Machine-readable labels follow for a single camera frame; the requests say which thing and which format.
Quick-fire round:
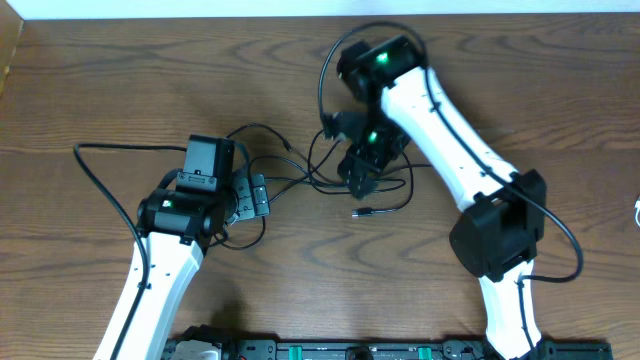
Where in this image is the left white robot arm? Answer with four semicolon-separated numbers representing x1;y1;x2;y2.
95;135;269;359

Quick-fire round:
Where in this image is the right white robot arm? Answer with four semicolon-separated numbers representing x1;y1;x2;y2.
337;36;546;359

